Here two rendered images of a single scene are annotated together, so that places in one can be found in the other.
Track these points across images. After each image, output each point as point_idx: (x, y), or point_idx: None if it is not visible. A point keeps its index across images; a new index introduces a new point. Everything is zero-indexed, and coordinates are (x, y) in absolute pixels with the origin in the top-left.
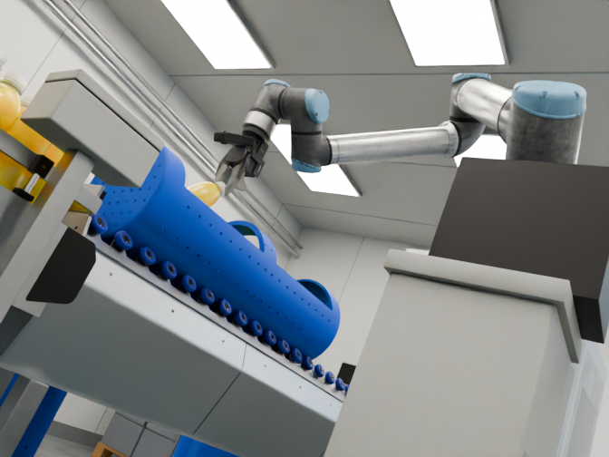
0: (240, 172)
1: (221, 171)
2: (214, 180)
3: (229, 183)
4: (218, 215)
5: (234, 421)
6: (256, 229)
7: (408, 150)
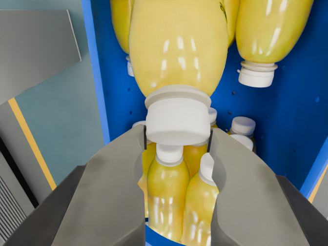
0: (55, 194)
1: (245, 193)
2: (250, 150)
3: (122, 135)
4: (87, 41)
5: None
6: (153, 239)
7: None
